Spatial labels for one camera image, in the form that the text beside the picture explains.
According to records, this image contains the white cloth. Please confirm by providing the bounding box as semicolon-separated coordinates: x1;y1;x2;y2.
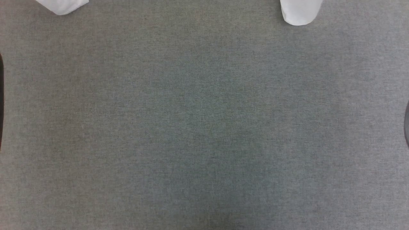
35;0;323;26

